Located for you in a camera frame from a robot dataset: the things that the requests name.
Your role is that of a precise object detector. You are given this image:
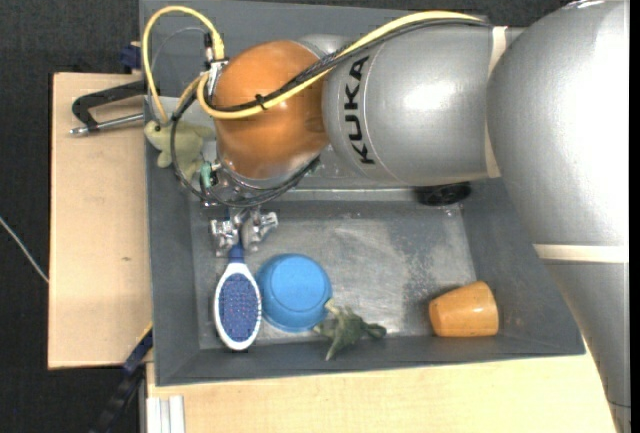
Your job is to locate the pale wood flat board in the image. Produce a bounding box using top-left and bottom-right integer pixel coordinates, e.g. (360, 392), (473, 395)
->
(47, 72), (154, 370)

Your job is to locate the blue bowl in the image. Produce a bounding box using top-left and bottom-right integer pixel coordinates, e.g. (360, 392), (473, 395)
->
(255, 253), (334, 334)

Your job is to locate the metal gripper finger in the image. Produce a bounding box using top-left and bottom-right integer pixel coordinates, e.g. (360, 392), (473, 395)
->
(209, 217), (242, 258)
(243, 209), (279, 253)

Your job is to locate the pale green plush toy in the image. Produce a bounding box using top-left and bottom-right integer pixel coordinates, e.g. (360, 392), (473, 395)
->
(143, 118), (218, 180)

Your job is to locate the white and blue brush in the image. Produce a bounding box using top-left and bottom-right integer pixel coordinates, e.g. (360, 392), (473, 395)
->
(213, 243), (263, 352)

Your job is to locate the green toy dinosaur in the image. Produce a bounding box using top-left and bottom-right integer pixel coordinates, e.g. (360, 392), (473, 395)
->
(313, 298), (388, 362)

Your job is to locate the grey metal bin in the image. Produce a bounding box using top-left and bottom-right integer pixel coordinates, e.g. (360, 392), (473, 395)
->
(138, 0), (587, 387)

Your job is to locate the orange cup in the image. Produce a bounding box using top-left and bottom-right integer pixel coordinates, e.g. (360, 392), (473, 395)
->
(427, 280), (501, 339)

